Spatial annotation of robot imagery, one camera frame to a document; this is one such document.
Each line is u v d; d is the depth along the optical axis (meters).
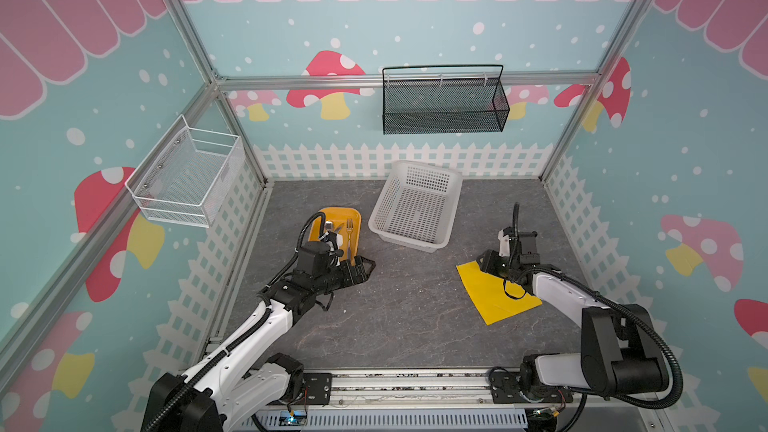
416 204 1.12
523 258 0.71
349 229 1.06
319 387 0.74
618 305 0.46
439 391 0.76
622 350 0.43
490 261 0.81
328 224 1.06
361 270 0.71
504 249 0.83
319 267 0.61
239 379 0.46
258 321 0.51
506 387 0.74
